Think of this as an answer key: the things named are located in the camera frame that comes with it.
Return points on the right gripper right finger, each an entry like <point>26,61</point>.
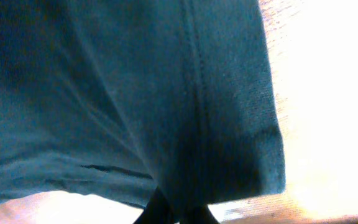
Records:
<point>199,215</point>

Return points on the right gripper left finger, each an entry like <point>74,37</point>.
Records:
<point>157,211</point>

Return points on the black Nike t-shirt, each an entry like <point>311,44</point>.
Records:
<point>122,98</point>

